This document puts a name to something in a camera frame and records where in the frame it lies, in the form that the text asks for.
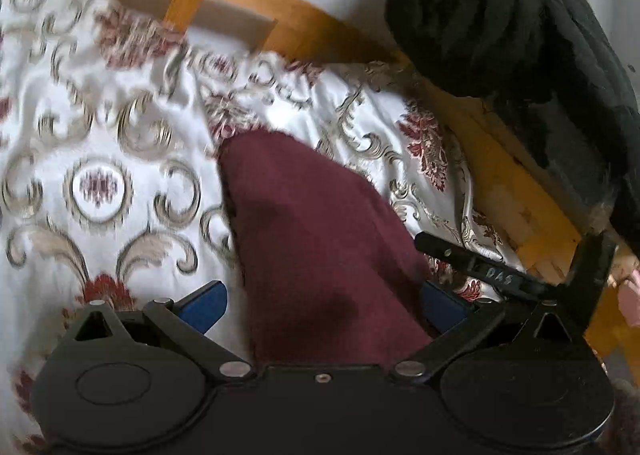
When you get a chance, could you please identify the wooden bed frame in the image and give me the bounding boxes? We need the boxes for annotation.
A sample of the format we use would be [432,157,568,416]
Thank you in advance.
[0,0,640,362]

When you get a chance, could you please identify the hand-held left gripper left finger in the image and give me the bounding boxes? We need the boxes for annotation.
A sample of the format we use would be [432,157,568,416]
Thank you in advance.
[62,280,254,382]

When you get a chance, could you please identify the white floral bedspread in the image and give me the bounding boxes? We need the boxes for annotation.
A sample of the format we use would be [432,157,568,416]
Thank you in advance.
[0,0,532,455]

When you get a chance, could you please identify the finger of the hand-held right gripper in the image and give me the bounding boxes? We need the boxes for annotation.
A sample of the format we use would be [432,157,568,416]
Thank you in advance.
[414,231,557,299]

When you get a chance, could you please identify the black clothing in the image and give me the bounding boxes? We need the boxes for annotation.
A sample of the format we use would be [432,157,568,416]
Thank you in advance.
[384,0,640,257]

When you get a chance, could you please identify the maroon shirt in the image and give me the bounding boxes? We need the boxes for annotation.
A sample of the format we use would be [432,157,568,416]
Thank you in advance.
[217,129,442,369]

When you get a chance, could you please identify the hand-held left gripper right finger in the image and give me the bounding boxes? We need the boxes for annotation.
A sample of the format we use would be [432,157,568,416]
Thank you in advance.
[390,280,584,384]

